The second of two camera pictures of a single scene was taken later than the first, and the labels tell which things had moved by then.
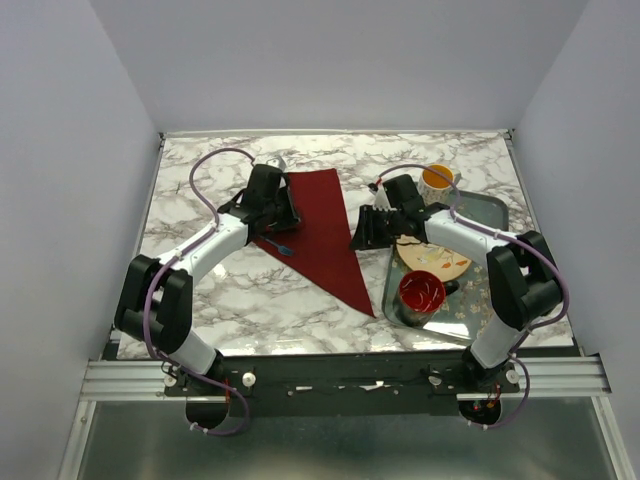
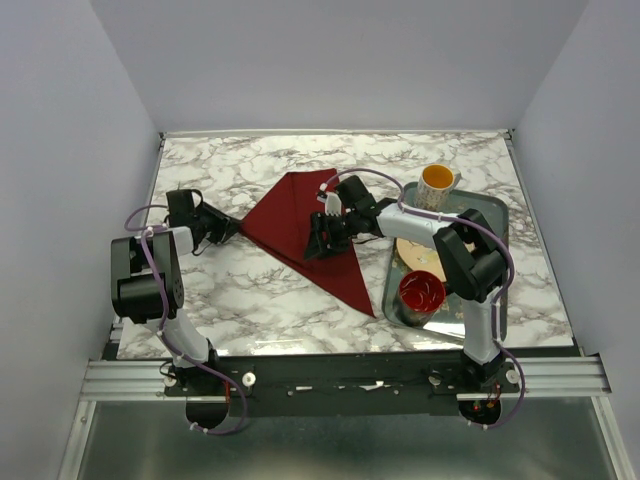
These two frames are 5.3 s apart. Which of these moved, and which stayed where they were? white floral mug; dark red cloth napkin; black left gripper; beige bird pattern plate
Moved: black left gripper
Stayed: white floral mug; dark red cloth napkin; beige bird pattern plate
